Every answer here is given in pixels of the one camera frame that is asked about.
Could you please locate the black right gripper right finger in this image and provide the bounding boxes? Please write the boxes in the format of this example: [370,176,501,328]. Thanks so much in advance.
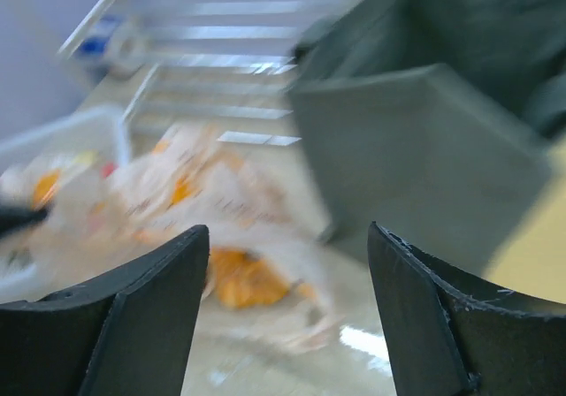
[367,224,565,396]

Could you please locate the green fabric grocery bag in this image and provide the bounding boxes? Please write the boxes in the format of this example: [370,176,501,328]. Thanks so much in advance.
[287,0,565,275]

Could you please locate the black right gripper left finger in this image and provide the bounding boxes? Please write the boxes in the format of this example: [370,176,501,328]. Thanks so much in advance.
[1,225,209,396]

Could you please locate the white plastic basket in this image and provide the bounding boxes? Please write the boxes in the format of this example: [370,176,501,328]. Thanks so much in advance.
[1,103,131,303]

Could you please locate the white metal shelf rack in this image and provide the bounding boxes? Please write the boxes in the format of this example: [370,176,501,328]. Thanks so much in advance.
[57,0,347,147]

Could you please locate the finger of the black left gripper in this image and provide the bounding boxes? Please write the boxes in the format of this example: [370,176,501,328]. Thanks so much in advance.
[0,204,49,237]

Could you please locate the toy pineapple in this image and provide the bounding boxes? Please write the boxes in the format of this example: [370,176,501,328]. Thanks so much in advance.
[32,169,61,209]

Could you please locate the banana print plastic bag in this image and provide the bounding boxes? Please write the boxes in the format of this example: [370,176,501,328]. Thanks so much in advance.
[28,124,339,353]

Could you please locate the yellow food tray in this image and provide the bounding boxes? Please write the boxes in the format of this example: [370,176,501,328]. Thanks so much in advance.
[483,140,565,303]

